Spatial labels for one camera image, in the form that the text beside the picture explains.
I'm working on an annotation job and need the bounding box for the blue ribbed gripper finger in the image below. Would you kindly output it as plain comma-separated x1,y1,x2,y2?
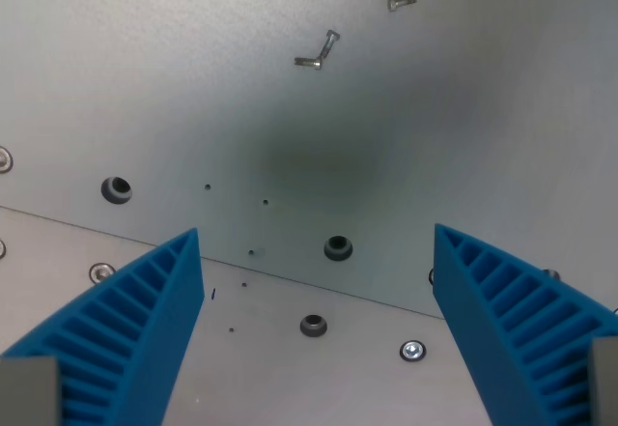
0,226,204,426
433,222,618,426

